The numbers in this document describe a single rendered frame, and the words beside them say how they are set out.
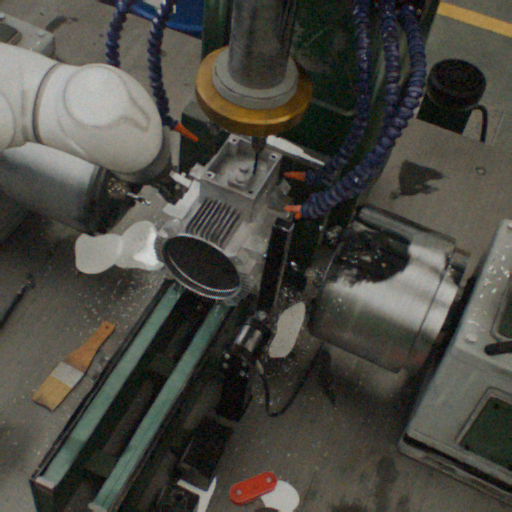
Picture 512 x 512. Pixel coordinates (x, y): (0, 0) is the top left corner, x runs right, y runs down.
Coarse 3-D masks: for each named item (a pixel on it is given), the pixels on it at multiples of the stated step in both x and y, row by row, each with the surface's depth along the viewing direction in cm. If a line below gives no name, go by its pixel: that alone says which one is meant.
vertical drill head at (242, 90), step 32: (256, 0) 115; (288, 0) 116; (256, 32) 119; (288, 32) 121; (224, 64) 130; (256, 64) 123; (288, 64) 131; (224, 96) 128; (256, 96) 126; (288, 96) 128; (224, 128) 129; (256, 128) 127; (288, 128) 130; (256, 160) 137
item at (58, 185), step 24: (0, 168) 151; (24, 168) 147; (48, 168) 146; (72, 168) 145; (96, 168) 144; (24, 192) 150; (48, 192) 148; (72, 192) 146; (96, 192) 148; (120, 192) 150; (48, 216) 155; (72, 216) 149; (96, 216) 152; (120, 216) 163
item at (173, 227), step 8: (280, 184) 152; (288, 184) 154; (280, 192) 153; (288, 192) 153; (168, 224) 145; (176, 224) 144; (168, 232) 145; (176, 232) 144; (240, 248) 142; (232, 256) 142; (240, 256) 142; (248, 256) 143; (240, 264) 143; (168, 272) 154; (232, 304) 152
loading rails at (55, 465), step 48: (144, 336) 150; (96, 384) 143; (144, 384) 158; (192, 384) 146; (96, 432) 141; (144, 432) 139; (192, 432) 151; (48, 480) 132; (96, 480) 144; (144, 480) 141
